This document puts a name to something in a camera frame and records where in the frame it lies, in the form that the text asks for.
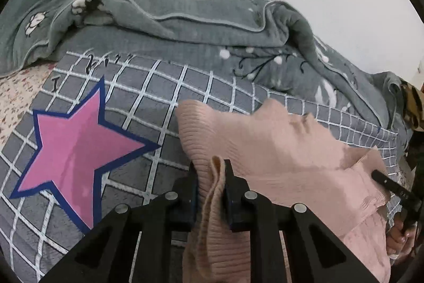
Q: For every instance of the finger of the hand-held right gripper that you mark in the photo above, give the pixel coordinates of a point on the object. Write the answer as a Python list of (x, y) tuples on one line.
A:
[(389, 183)]

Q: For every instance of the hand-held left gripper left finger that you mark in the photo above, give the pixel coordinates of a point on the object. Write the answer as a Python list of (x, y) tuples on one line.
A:
[(191, 203)]

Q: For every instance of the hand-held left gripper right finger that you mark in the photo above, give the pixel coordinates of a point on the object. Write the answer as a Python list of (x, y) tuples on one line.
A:
[(232, 203)]

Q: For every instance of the pink ribbed knit sweater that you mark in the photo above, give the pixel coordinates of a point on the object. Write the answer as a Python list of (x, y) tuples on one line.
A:
[(275, 153)]

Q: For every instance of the person's right hand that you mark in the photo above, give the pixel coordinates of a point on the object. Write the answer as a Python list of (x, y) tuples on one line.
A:
[(397, 238)]

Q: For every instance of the leopard print cloth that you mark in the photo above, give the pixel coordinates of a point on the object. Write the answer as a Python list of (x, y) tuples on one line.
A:
[(412, 104)]

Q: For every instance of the grey checked blanket pink stars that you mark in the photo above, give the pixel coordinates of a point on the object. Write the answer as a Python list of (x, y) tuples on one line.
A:
[(139, 104)]

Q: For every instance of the grey-green embroidered quilt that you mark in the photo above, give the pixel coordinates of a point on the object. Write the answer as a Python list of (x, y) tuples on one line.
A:
[(198, 21)]

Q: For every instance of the floral speckled bedsheet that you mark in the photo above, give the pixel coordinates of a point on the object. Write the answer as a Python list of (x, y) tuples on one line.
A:
[(20, 94)]

